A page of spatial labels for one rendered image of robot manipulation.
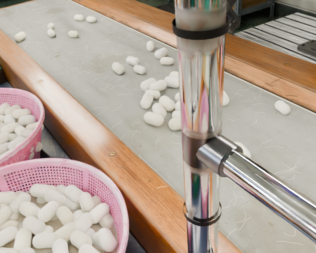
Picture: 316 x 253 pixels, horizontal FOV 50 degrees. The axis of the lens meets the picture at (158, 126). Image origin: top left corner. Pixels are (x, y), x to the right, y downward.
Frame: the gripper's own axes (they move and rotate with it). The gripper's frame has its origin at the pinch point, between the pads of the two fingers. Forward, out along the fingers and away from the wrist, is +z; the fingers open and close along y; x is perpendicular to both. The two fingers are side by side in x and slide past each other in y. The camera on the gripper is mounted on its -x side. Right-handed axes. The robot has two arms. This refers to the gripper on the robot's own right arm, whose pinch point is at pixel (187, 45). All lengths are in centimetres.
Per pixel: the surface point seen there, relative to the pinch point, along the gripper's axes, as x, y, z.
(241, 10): 159, -145, -90
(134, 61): 2.2, -14.1, 7.4
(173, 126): -2.7, 11.2, 13.9
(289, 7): 189, -130, -119
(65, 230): -16.1, 18.5, 31.8
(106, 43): 4.3, -31.4, 6.9
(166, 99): -1.1, 4.7, 10.7
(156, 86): 0.1, -0.8, 9.5
